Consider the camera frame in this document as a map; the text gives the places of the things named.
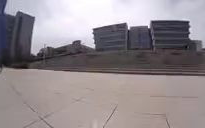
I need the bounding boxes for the grassy slope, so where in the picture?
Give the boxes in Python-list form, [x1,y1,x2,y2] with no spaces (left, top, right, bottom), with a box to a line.
[28,49,205,70]

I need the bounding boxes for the pale stone slab plaza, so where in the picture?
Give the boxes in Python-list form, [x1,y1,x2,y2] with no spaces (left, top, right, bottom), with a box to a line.
[0,67,205,128]

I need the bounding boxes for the low grey building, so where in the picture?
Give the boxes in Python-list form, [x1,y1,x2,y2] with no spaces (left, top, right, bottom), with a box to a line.
[36,39,95,58]

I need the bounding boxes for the grey multi-storey building complex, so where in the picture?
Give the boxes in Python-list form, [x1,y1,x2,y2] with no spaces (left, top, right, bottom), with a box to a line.
[92,19,203,52]

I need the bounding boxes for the wide stone steps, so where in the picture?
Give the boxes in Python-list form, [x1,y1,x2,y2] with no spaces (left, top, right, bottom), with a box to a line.
[39,63,205,77]

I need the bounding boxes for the pole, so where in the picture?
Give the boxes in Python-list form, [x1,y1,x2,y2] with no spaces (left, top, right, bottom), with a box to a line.
[42,43,47,60]

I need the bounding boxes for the tall grey building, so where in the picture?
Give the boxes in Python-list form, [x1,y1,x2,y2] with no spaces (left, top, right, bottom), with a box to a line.
[2,10,36,65]

